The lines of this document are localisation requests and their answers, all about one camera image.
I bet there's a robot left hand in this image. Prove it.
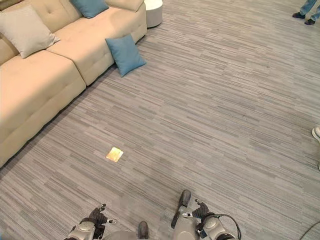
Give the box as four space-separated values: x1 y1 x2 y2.
86 203 118 227

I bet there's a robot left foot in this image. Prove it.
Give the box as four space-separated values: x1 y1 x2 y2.
138 221 149 240

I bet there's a blue square cushion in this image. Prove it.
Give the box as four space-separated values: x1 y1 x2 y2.
105 34 147 78
69 0 110 19

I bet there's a person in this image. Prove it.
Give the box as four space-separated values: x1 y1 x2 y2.
292 0 320 26

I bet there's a person's white shoe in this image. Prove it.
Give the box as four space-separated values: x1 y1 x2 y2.
311 126 320 144

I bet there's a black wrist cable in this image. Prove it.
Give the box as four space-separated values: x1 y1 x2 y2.
212 213 243 240

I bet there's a beige tufted fabric sofa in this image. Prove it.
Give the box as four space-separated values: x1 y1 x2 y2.
0 0 148 168

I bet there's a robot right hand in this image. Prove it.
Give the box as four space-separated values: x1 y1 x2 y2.
181 198 215 222

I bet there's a white round side table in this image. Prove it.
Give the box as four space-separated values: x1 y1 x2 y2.
144 0 164 29

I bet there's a grey square cushion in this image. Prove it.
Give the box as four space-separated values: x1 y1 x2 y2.
0 4 61 59

